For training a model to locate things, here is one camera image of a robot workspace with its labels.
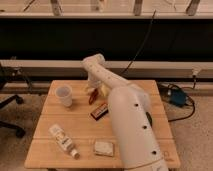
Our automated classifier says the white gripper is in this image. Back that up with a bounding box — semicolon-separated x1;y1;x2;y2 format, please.
84;76;110;97

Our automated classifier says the red chili pepper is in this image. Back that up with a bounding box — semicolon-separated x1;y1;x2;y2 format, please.
89;89;99;105

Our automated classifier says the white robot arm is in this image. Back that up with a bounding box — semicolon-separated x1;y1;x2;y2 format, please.
82;54;169;171

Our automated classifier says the white ceramic cup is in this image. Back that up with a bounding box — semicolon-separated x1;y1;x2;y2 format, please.
55;85;72;107

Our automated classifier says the green ceramic bowl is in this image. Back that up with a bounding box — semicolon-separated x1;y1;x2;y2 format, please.
146;112;153;127

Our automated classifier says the brown chocolate bar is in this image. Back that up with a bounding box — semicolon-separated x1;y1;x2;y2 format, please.
90;103;108;121

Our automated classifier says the white wrapped sponge block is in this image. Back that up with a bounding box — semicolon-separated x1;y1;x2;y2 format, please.
94;141;114;157

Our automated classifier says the white plastic bottle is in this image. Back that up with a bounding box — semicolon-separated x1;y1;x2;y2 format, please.
49;124;80;159

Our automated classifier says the black office chair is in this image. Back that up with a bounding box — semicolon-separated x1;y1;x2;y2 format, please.
0;64;26;138

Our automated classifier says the blue power adapter box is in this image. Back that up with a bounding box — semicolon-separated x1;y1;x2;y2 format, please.
169;90;186;107

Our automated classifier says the black hanging cable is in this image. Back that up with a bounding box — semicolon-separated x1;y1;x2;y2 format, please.
119;9;157;77

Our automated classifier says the black floor cable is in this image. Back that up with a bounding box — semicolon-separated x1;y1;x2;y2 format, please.
159;75;198;123

